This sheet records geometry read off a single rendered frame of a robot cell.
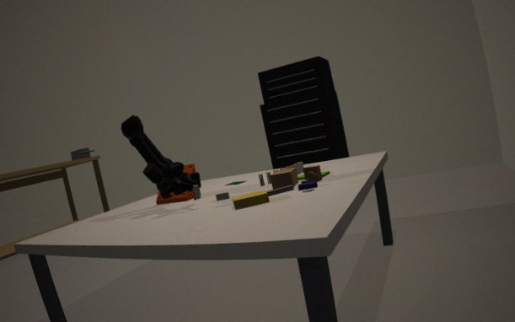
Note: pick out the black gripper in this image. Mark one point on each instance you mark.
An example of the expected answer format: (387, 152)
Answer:
(178, 185)

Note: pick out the yellow rectangular block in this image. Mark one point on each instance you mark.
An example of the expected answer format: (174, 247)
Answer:
(250, 200)

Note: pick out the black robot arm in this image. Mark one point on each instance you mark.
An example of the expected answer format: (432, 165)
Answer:
(158, 167)

